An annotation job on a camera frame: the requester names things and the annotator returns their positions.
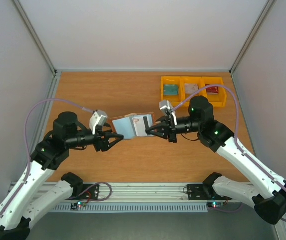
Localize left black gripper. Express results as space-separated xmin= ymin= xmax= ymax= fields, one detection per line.
xmin=66 ymin=122 xmax=124 ymax=152

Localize brown leather card holder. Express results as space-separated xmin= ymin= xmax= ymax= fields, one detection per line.
xmin=110 ymin=113 xmax=155 ymax=140

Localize white card with stripe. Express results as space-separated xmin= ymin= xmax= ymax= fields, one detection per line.
xmin=132 ymin=114 xmax=153 ymax=137

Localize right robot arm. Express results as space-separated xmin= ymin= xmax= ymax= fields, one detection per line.
xmin=145 ymin=96 xmax=286 ymax=225

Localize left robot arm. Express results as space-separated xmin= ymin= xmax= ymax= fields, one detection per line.
xmin=0 ymin=110 xmax=124 ymax=240

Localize teal card stack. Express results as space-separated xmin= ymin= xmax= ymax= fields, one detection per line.
xmin=163 ymin=84 xmax=179 ymax=96

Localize white card stack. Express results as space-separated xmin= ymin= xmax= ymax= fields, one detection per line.
xmin=184 ymin=83 xmax=198 ymax=95

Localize red card stack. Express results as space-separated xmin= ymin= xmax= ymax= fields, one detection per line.
xmin=206 ymin=86 xmax=219 ymax=95

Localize left yellow bin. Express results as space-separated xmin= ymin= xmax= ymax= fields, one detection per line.
xmin=160 ymin=76 xmax=185 ymax=107

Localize yellow bin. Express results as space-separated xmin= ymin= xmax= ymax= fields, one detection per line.
xmin=178 ymin=76 xmax=205 ymax=101
xmin=160 ymin=76 xmax=185 ymax=107
xmin=202 ymin=77 xmax=227 ymax=108

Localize middle yellow bin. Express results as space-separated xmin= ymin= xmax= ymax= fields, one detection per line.
xmin=178 ymin=76 xmax=205 ymax=101

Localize right yellow bin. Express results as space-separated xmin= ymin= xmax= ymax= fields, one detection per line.
xmin=202 ymin=77 xmax=227 ymax=108

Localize left small circuit board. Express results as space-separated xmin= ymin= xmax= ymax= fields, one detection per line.
xmin=70 ymin=202 xmax=87 ymax=211

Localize small circuit board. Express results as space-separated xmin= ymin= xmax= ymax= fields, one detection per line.
xmin=207 ymin=201 xmax=225 ymax=209
xmin=70 ymin=202 xmax=87 ymax=211

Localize right small circuit board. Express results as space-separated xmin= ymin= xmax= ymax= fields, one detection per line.
xmin=207 ymin=201 xmax=225 ymax=209

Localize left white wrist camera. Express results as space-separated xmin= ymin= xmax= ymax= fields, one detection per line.
xmin=89 ymin=110 xmax=108 ymax=135

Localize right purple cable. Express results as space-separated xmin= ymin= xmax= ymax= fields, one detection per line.
xmin=171 ymin=84 xmax=286 ymax=224

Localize aluminium front rail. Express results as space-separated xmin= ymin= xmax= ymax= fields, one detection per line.
xmin=7 ymin=181 xmax=258 ymax=203

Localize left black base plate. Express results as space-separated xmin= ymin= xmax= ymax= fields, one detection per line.
xmin=69 ymin=184 xmax=99 ymax=201

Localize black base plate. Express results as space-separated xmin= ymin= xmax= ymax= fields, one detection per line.
xmin=183 ymin=184 xmax=230 ymax=201
xmin=69 ymin=184 xmax=99 ymax=201

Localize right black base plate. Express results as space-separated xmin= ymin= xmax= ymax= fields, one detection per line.
xmin=183 ymin=184 xmax=230 ymax=201

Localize grey slotted cable duct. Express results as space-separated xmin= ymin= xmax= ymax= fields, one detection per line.
xmin=51 ymin=202 xmax=208 ymax=214

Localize left aluminium frame post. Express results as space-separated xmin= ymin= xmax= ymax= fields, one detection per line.
xmin=12 ymin=0 xmax=57 ymax=76

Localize aluminium frame post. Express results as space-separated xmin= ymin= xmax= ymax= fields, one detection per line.
xmin=12 ymin=0 xmax=57 ymax=76
xmin=229 ymin=0 xmax=276 ymax=75

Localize right aluminium frame post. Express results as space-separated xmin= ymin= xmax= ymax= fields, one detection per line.
xmin=229 ymin=0 xmax=276 ymax=75

